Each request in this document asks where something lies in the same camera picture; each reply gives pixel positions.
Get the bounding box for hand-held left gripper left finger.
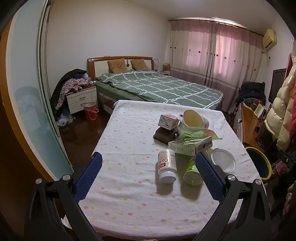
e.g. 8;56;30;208
24;152;104;241

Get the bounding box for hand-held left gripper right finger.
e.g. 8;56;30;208
194;152;272;241

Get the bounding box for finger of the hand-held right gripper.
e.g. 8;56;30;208
277;149;296;163

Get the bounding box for green label cup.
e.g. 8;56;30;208
183;156;204;186

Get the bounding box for white round lid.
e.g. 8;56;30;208
211;148;236;174

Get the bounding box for yellow rimmed blue trash can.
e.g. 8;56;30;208
245;146;272;180

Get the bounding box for green and white carton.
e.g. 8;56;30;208
168;136;213;156

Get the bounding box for green plastic bag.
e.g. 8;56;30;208
177;126;222;142

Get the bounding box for white pill bottle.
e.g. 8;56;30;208
157;149;177;184

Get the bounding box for large cream paper cup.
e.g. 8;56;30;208
183;110;210;130

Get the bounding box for dark brown pouch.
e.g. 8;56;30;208
153;127;178;145

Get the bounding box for small white pink box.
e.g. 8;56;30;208
158;114;178;129

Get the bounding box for person's right hand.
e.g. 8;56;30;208
283;185;296;216

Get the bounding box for cream puffer jacket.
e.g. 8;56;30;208
265;62;296;151

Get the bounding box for wooden desk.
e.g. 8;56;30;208
239;102;266;149

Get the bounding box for stack of books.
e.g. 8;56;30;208
253;103;265;118

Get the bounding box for plastic bags on floor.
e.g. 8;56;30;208
57;113;74;127

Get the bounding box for red bucket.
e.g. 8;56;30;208
84;102;99;120

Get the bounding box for black television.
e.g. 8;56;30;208
268;68;287;103

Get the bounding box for dark clothes pile on dresser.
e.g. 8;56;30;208
236;81;266;105

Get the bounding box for white nightstand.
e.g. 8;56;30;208
67;85;99;114

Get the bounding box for purple floral garment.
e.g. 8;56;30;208
55;77;93;109

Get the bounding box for pink jacket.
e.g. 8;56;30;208
287;52;296;72

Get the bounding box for green checked quilt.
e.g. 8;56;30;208
96;71;224;110

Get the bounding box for dark jacket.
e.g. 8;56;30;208
50;69;80;109

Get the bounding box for glass sliding wardrobe door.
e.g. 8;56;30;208
5;0;74;172

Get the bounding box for wooden bed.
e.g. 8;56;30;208
87;56;224;114

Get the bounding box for brown bear pillow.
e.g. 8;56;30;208
107;58;128;73
130;59;150;70

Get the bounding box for cream air conditioner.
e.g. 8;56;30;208
262;29;277;49

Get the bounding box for pink and white curtain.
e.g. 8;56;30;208
168;20;264;114

